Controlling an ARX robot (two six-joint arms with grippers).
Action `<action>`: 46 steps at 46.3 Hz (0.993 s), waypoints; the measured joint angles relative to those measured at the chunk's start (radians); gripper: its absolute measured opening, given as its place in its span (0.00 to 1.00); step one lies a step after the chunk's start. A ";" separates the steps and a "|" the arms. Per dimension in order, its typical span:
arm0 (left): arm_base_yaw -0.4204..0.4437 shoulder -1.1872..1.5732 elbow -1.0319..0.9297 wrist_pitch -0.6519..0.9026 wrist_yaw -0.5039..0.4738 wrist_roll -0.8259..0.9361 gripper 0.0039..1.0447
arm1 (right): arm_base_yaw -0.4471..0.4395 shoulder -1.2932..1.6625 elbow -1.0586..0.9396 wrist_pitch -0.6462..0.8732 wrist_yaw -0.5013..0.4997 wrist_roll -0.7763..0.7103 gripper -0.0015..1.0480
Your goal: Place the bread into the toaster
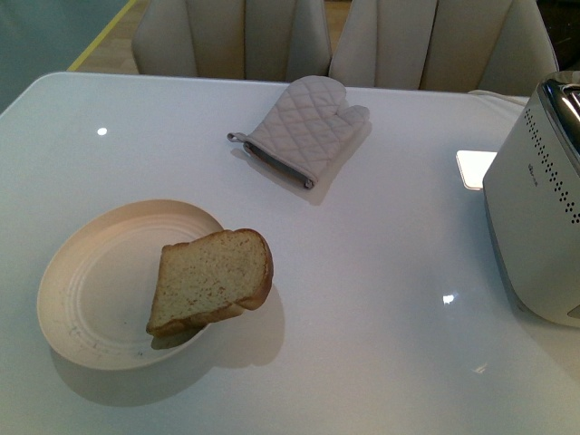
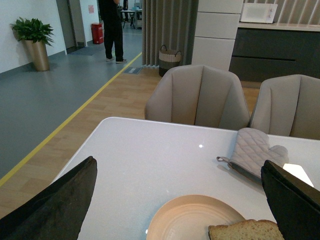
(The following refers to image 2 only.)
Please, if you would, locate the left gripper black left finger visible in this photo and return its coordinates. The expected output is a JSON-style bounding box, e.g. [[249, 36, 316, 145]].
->
[[0, 156, 97, 240]]

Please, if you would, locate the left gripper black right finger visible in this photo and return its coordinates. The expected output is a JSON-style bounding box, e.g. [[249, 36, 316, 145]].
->
[[261, 160, 320, 240]]

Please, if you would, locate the slice of brown bread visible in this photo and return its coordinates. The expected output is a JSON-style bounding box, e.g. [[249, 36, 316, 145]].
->
[[208, 219, 284, 240]]

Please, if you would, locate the grey quilted oven mitt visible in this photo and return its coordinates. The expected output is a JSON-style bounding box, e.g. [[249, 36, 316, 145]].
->
[[216, 127, 289, 185]]

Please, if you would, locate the beige upholstered chair right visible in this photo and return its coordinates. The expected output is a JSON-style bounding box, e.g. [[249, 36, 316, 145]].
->
[[250, 74, 320, 140]]

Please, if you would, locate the beige upholstered chair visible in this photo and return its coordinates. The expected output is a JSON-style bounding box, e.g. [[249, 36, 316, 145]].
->
[[250, 74, 320, 140], [144, 65, 250, 131]]

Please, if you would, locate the beige ceramic plate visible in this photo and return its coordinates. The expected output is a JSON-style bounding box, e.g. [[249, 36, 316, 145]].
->
[[146, 194, 245, 240]]

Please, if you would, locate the beige upholstered chair left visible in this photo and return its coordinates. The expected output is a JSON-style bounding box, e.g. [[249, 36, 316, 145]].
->
[[144, 65, 250, 131]]

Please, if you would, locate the dark grey kitchen counter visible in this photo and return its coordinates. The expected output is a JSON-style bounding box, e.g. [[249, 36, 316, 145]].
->
[[229, 23, 320, 82]]

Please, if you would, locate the gold plant pot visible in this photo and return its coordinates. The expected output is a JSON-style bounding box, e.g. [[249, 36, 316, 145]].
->
[[23, 40, 50, 72]]

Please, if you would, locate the green potted plant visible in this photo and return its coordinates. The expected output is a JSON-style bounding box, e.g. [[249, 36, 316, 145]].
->
[[10, 17, 54, 46]]

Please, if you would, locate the red box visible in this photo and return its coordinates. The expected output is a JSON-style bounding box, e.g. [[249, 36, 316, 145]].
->
[[91, 22, 104, 45]]

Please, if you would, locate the white microwave oven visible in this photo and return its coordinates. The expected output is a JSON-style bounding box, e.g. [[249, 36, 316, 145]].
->
[[239, 3, 278, 24]]

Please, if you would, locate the white tall cabinet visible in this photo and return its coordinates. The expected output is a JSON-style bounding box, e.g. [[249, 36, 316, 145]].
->
[[192, 0, 243, 71]]

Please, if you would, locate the person in black clothes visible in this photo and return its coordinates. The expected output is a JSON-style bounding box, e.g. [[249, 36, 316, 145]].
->
[[98, 0, 127, 64]]

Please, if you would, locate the grey slatted partition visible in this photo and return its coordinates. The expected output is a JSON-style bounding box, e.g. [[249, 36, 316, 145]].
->
[[141, 0, 199, 66]]

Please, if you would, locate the woven basket with handles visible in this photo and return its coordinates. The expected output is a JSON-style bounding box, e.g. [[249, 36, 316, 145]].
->
[[158, 44, 182, 77]]

